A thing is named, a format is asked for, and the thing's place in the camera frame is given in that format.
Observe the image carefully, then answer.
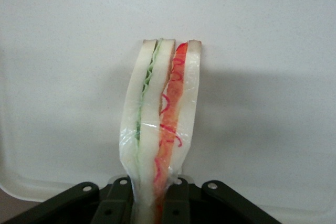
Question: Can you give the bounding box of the triangle sandwich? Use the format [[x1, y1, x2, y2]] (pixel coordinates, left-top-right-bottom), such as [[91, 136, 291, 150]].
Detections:
[[118, 38, 203, 224]]

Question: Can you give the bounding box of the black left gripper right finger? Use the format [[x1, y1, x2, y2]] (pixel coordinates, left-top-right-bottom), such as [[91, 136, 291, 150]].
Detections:
[[161, 175, 283, 224]]

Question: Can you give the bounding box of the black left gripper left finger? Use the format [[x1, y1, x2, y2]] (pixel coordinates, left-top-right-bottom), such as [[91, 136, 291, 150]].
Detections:
[[0, 177, 137, 224]]

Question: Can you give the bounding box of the white plastic tray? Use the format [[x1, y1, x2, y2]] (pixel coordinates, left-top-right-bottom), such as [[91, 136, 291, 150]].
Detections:
[[0, 0, 336, 224]]

